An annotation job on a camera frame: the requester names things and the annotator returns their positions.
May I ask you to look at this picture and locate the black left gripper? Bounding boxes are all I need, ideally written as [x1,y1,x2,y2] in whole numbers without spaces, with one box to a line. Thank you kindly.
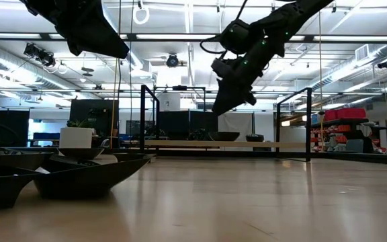
[18,0,130,60]

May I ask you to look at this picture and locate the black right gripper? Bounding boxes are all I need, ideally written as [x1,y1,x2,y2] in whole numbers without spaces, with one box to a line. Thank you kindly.
[212,46,275,116]

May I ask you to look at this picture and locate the white hanging cloth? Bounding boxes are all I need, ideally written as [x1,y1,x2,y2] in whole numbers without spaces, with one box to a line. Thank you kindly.
[217,111,254,143]

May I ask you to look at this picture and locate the wooden riser shelf black legs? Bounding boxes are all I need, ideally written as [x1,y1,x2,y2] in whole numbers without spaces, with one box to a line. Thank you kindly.
[138,84,312,163]

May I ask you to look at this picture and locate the black partition panel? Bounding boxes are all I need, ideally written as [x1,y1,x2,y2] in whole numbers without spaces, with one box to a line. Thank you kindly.
[158,110,219,141]
[0,108,30,148]

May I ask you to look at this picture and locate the black ceiling spotlight cluster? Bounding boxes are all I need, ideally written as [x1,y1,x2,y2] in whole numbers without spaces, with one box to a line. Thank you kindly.
[23,42,57,68]

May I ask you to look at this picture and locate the small dark monitor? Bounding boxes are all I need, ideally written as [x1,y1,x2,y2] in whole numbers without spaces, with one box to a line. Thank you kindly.
[125,120,141,137]

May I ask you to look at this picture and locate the white pot with succulent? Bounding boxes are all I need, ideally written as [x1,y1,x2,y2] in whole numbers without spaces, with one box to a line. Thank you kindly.
[58,118,93,149]

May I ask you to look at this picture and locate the red storage bin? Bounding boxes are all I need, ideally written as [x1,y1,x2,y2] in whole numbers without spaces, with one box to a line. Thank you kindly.
[323,107,367,122]

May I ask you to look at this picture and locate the storage rack with bins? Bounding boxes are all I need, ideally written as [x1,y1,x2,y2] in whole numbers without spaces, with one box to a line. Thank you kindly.
[306,107,387,154]

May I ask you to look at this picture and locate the black hanging cable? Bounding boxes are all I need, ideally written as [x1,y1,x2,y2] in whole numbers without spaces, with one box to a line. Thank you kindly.
[116,0,123,112]

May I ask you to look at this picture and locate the white hanging cable loop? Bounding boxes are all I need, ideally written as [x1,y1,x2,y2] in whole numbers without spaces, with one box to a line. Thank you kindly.
[132,5,151,26]

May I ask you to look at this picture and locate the black background metal frame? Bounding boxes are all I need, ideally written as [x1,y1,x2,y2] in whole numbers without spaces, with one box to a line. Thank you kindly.
[152,85,207,112]

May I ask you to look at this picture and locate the black overhead frame beam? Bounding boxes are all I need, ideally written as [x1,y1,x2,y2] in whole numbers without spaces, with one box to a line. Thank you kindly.
[0,32,387,43]

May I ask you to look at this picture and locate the round black overhead camera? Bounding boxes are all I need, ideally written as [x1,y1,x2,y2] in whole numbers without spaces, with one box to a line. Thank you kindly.
[165,52,180,69]

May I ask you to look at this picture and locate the yellow hanging cable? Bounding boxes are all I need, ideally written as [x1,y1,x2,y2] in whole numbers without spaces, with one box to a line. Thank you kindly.
[110,58,118,149]

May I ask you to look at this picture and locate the thin hanging rope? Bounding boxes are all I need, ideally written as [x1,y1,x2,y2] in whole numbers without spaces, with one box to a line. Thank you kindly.
[317,9,324,149]

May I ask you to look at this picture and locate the black metal table frame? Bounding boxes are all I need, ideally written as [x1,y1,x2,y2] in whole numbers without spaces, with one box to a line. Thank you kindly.
[0,145,387,166]

